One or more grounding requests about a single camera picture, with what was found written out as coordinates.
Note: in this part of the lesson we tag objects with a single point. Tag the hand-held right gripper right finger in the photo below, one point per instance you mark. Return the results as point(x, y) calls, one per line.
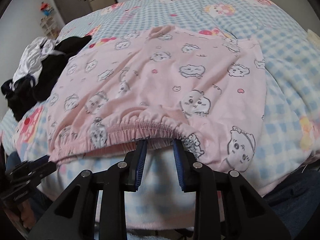
point(178, 165)

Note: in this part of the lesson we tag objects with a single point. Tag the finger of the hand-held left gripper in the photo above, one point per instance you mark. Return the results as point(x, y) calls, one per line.
point(41, 159)

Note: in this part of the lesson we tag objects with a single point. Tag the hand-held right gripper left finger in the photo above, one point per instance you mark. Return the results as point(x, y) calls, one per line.
point(141, 160)

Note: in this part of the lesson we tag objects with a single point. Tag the pink printed pajama pants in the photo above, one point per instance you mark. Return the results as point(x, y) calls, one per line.
point(150, 85)

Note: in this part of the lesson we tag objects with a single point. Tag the black garment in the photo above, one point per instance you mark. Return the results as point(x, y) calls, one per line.
point(50, 70)

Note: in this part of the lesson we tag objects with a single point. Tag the white garment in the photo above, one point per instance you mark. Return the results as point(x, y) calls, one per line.
point(31, 60)

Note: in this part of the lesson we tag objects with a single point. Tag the person's right leg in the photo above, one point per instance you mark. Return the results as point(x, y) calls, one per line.
point(292, 195)

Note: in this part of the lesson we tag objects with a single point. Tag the blue checked printed blanket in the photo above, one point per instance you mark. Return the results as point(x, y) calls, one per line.
point(287, 92)

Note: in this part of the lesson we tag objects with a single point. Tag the white shelf rack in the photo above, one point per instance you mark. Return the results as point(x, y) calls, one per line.
point(49, 27)

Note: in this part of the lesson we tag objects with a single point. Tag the grey door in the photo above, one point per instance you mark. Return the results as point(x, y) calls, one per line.
point(65, 0)

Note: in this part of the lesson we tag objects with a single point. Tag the cream fuzzy cloth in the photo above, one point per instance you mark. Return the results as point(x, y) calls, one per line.
point(313, 35)

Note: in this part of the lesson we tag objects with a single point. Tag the colourful wall toy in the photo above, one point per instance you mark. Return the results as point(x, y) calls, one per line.
point(47, 8)

